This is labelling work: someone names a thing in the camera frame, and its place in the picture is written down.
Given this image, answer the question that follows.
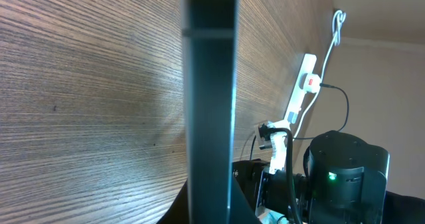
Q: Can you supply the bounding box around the white power strip socket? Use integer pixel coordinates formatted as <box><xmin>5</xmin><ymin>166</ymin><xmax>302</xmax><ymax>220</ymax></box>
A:
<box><xmin>284</xmin><ymin>54</ymin><xmax>321</xmax><ymax>124</ymax></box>

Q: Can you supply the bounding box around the white power strip cord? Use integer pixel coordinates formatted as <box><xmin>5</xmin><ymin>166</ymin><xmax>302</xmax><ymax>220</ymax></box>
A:
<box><xmin>292</xmin><ymin>9</ymin><xmax>347</xmax><ymax>140</ymax></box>

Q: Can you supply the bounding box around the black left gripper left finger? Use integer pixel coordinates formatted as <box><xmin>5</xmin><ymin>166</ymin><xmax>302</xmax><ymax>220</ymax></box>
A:
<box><xmin>157</xmin><ymin>182</ymin><xmax>189</xmax><ymax>224</ymax></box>

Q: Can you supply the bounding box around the teal Galaxy smartphone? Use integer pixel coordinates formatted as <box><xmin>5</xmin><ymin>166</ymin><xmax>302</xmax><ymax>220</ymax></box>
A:
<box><xmin>181</xmin><ymin>0</ymin><xmax>238</xmax><ymax>223</ymax></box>

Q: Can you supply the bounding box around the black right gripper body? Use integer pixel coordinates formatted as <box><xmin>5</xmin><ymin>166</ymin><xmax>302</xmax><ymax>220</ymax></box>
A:
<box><xmin>232</xmin><ymin>160</ymin><xmax>293</xmax><ymax>217</ymax></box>

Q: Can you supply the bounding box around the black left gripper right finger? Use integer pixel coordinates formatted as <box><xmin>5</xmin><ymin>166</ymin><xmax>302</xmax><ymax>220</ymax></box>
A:
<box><xmin>229</xmin><ymin>177</ymin><xmax>261</xmax><ymax>224</ymax></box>

